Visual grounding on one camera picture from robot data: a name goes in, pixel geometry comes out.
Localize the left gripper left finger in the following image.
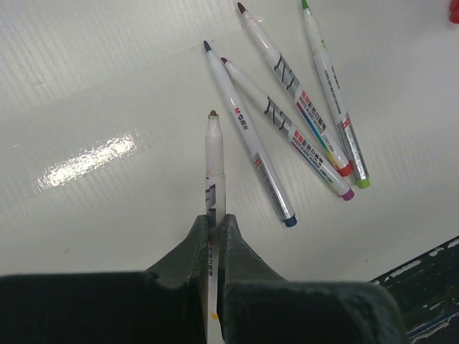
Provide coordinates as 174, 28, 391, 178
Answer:
1, 215, 209, 343

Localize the red pen cap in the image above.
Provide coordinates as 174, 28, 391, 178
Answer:
449, 0, 459, 24

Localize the blue whiteboard marker pen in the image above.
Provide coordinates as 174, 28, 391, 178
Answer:
203, 40, 297, 228

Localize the green whiteboard marker pen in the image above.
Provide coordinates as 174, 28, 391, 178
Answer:
301, 0, 371, 189

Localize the red whiteboard marker pen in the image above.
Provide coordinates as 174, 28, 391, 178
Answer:
237, 2, 353, 177

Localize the yellow whiteboard marker pen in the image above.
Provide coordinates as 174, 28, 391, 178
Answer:
205, 110, 226, 343

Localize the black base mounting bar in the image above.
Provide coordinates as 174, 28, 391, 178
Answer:
372, 237, 458, 343

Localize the purple whiteboard marker pen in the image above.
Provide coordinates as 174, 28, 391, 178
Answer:
221, 57, 354, 201

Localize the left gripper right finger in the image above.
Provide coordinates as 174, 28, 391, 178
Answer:
219, 214, 409, 343

